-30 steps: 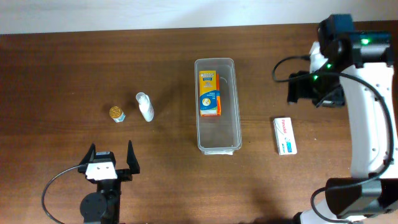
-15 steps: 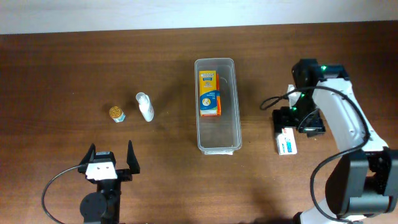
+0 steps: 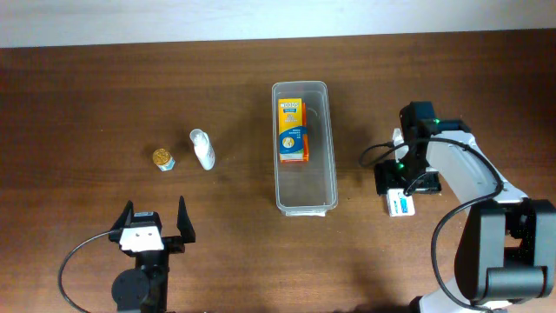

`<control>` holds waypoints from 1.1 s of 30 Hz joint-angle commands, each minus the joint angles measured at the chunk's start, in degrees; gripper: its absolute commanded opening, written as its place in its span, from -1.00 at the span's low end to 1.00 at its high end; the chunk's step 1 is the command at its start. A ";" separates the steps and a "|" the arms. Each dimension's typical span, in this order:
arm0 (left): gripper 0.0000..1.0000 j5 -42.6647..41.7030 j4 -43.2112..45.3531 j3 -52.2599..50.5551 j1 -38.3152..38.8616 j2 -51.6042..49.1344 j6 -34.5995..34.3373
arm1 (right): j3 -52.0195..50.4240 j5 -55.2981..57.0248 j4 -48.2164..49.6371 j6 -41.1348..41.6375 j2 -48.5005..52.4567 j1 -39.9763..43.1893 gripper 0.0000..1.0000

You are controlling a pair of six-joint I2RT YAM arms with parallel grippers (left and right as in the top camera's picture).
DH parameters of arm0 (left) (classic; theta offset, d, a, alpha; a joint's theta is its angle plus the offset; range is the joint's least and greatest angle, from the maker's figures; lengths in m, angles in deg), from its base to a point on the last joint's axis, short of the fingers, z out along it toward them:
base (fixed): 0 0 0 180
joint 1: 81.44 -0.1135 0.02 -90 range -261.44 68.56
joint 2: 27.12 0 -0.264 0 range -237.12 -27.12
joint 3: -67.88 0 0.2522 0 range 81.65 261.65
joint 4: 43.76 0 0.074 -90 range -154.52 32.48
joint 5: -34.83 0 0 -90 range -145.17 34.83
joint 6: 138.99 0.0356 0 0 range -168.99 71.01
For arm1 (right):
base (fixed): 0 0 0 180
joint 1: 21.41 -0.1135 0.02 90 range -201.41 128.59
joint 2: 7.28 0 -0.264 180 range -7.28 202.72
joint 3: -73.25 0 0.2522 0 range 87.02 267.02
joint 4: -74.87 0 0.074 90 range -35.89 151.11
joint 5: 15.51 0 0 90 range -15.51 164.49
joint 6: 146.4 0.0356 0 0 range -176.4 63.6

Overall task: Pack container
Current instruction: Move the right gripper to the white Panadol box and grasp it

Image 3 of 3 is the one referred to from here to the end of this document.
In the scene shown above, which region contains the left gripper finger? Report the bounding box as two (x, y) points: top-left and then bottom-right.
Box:
(111, 201), (134, 230)
(176, 196), (196, 243)

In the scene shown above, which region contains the white Panadol box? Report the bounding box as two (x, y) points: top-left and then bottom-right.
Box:
(386, 189), (415, 217)

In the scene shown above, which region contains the orange medicine box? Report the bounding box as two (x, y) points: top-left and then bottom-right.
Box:
(280, 102), (310, 164)

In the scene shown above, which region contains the yellow blue medicine box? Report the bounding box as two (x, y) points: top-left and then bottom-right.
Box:
(277, 97), (306, 163)

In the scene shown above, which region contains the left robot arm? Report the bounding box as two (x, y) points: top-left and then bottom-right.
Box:
(109, 197), (196, 312)

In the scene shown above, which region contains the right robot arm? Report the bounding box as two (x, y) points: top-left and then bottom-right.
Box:
(374, 102), (555, 313)

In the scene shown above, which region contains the clear plastic container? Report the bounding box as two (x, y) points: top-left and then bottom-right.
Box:
(272, 81), (338, 216)

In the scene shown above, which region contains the small gold-lidded balm jar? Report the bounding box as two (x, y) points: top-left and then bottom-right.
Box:
(152, 148), (175, 171)

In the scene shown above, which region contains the white spray bottle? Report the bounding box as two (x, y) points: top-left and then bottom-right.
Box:
(189, 129), (215, 170)

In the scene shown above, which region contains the left black cable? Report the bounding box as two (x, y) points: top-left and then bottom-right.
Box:
(57, 230), (121, 313)

